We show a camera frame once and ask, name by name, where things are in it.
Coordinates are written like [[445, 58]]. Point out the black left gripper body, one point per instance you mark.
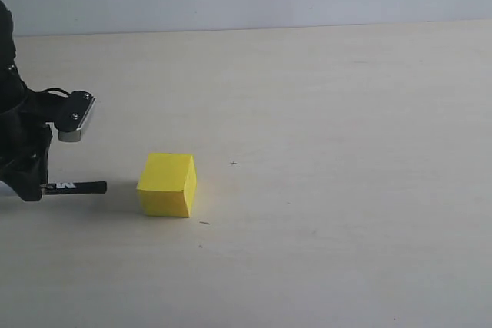
[[25, 134]]

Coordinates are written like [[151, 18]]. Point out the yellow foam cube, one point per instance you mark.
[[167, 185]]

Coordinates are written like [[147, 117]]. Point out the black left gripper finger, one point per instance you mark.
[[25, 173]]

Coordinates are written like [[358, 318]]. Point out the black and white marker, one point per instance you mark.
[[58, 188]]

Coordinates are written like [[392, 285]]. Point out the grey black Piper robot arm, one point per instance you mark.
[[8, 50]]

